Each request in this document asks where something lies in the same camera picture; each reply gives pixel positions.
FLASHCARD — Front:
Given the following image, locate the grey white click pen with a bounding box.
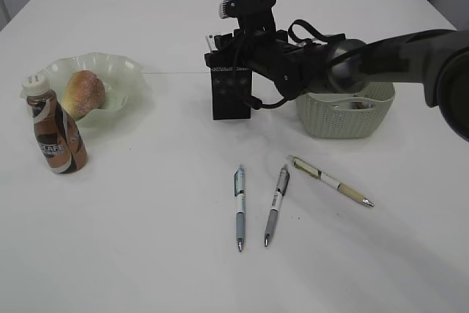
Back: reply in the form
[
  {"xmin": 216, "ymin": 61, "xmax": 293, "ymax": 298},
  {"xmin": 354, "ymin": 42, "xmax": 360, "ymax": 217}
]
[{"xmin": 264, "ymin": 164, "xmax": 290, "ymax": 248}]

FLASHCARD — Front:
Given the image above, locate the clear plastic ruler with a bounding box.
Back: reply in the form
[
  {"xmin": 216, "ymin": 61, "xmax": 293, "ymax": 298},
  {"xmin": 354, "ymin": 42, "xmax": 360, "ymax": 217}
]
[{"xmin": 205, "ymin": 34, "xmax": 224, "ymax": 53}]

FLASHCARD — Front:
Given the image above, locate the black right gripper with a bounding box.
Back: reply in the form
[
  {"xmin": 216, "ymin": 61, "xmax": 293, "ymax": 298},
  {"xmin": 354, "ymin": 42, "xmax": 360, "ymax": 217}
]
[{"xmin": 204, "ymin": 29, "xmax": 304, "ymax": 82}]

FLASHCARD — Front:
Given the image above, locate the paper ball pink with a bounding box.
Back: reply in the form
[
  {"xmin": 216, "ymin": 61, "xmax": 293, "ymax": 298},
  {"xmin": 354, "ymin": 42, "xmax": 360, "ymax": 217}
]
[{"xmin": 350, "ymin": 100, "xmax": 373, "ymax": 110}]

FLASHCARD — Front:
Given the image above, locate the white beige click pen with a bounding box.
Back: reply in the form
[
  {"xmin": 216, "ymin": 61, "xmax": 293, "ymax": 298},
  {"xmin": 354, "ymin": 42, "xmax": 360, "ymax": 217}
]
[{"xmin": 287, "ymin": 155, "xmax": 374, "ymax": 208}]

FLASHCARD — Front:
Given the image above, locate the black mesh pen holder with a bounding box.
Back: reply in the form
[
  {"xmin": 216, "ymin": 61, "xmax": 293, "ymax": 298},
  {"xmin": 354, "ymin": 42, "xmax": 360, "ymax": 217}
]
[{"xmin": 210, "ymin": 67, "xmax": 252, "ymax": 120}]

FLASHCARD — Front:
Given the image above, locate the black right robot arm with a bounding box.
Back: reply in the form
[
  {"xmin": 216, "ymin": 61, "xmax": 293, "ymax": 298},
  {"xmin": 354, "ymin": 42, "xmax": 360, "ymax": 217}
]
[{"xmin": 204, "ymin": 29, "xmax": 468, "ymax": 139}]

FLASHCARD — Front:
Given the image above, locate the golden bread roll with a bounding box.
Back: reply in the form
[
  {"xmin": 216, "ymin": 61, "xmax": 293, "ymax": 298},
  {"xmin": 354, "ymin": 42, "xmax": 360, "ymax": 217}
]
[{"xmin": 62, "ymin": 70, "xmax": 106, "ymax": 120}]

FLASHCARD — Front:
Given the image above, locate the blue grey click pen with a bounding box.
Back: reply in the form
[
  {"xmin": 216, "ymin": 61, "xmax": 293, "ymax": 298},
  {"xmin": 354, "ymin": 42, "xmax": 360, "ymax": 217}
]
[{"xmin": 234, "ymin": 165, "xmax": 246, "ymax": 252}]

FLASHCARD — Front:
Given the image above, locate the brown coffee bottle white cap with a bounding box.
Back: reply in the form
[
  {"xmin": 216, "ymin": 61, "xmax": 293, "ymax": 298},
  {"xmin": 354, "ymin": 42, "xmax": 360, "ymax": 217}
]
[{"xmin": 22, "ymin": 74, "xmax": 87, "ymax": 174}]

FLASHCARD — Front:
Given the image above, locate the pale green plastic basket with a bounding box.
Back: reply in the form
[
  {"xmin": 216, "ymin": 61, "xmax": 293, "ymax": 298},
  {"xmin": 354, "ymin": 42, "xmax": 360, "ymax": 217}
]
[{"xmin": 295, "ymin": 83, "xmax": 395, "ymax": 139}]

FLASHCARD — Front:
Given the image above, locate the pale green wavy glass plate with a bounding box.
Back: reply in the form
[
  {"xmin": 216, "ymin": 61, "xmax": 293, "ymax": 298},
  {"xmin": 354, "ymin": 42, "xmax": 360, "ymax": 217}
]
[{"xmin": 39, "ymin": 52, "xmax": 153, "ymax": 130}]

